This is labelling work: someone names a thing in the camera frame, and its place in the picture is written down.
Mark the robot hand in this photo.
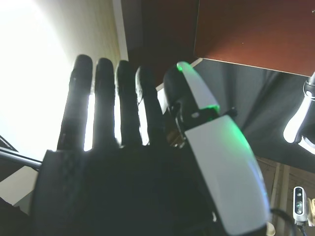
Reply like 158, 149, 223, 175
31, 54, 272, 236

